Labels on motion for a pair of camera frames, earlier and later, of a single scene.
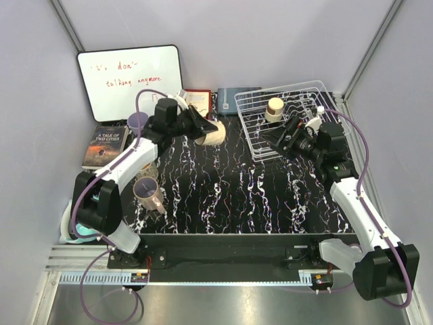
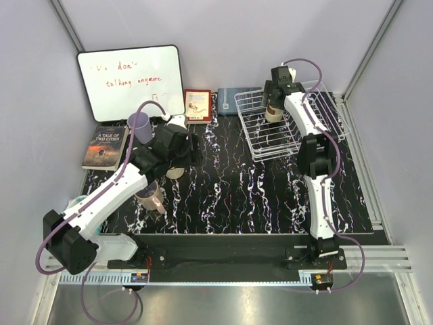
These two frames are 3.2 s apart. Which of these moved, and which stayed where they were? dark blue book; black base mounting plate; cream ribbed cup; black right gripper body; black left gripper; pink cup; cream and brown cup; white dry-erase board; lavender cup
Moved: cream ribbed cup; black left gripper; black right gripper body
Stayed: white dry-erase board; pink cup; cream and brown cup; lavender cup; dark blue book; black base mounting plate
